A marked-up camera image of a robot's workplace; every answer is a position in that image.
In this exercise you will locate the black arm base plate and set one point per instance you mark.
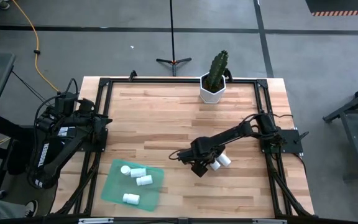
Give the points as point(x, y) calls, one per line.
point(289, 141)
point(101, 143)

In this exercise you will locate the silver metal bracket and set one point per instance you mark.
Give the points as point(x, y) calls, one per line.
point(269, 221)
point(95, 221)

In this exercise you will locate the black aluminium rig frame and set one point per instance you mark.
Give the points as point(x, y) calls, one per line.
point(182, 80)

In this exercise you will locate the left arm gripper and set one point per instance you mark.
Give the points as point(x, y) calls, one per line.
point(89, 112)

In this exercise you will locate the white pill bottle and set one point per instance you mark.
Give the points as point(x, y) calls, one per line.
point(144, 180)
point(131, 198)
point(138, 172)
point(125, 170)
point(215, 165)
point(224, 159)

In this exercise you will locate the green cactus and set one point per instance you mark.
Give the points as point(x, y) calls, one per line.
point(217, 70)

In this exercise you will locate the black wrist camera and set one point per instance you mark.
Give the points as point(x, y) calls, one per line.
point(199, 169)
point(65, 104)

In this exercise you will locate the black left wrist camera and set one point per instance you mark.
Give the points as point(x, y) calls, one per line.
point(65, 104)

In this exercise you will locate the black tripod stand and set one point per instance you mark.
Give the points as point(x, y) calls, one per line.
point(172, 31)

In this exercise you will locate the white hexagonal plant pot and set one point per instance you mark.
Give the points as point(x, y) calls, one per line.
point(211, 98)

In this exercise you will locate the person's shoe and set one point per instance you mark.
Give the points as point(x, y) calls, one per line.
point(33, 208)
point(2, 3)

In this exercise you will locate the black frame clamp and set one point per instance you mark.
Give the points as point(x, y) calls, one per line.
point(132, 75)
point(229, 74)

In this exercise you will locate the black metal cart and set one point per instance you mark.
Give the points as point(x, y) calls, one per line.
point(357, 130)

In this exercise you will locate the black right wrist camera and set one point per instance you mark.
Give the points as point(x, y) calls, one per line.
point(199, 169)

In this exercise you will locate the teal translucent plastic basket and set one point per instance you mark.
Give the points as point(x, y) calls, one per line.
point(117, 193)

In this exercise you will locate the black clamp lever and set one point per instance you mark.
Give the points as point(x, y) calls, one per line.
point(301, 136)

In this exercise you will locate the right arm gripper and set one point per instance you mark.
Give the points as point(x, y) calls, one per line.
point(211, 155)

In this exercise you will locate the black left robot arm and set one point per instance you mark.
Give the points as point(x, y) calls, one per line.
point(47, 155)

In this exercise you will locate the black mat orange striped edge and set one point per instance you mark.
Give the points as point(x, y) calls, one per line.
point(340, 6)

